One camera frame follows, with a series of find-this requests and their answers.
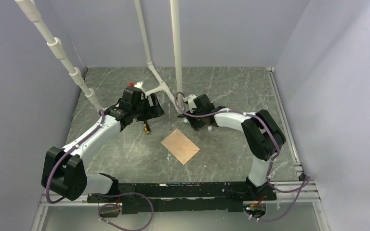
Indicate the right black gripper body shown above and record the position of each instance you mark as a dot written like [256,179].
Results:
[196,122]

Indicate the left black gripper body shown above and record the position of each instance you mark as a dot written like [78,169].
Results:
[143,111]

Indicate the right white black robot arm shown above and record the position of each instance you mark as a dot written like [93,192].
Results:
[263,135]

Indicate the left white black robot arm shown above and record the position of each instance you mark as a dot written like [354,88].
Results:
[64,172]

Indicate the yellow black screwdriver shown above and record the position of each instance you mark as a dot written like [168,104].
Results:
[147,129]

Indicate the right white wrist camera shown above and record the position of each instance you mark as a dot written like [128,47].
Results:
[190,102]

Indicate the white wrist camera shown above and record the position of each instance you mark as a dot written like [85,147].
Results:
[137,85]
[190,102]

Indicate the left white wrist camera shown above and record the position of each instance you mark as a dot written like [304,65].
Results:
[137,85]

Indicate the white PVC pipe frame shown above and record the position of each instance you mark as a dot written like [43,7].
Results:
[106,33]

